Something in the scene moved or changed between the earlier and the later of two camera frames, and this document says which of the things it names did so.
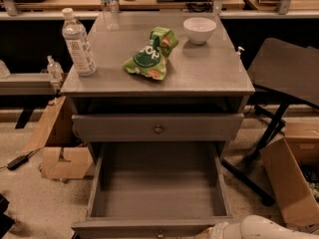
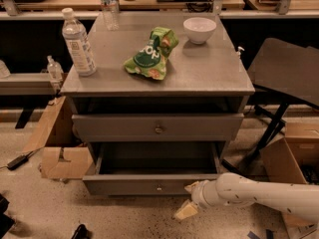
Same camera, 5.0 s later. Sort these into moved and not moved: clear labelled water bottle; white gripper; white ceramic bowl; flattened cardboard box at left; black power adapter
Moved: white gripper
Not moved: clear labelled water bottle; white ceramic bowl; flattened cardboard box at left; black power adapter
